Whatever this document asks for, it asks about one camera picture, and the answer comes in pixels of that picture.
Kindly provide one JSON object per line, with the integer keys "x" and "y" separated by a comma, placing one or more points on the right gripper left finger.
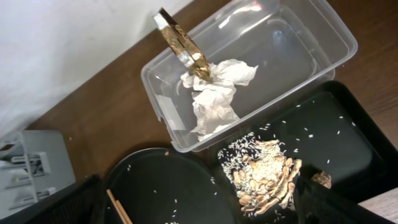
{"x": 72, "y": 205}

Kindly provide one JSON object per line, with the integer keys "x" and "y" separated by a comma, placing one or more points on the food scraps and rice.
{"x": 261, "y": 174}

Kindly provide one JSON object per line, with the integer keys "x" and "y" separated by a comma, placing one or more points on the clear plastic waste bin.
{"x": 294, "y": 45}

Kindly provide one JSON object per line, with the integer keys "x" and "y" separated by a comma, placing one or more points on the gold snack wrapper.
{"x": 182, "y": 45}

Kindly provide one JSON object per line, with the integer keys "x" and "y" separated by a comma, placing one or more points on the white napkin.
{"x": 212, "y": 101}

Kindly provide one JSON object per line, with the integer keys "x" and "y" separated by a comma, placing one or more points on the round black serving tray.
{"x": 159, "y": 185}

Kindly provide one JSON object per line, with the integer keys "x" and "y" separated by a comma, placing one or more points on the grey plastic dishwasher rack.
{"x": 34, "y": 165}

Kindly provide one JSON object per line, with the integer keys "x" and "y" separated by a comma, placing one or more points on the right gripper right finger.
{"x": 315, "y": 203}

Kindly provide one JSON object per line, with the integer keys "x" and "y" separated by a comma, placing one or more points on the wooden chopstick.
{"x": 119, "y": 208}

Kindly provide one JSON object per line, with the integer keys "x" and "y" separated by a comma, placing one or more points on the black rectangular food tray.
{"x": 327, "y": 129}

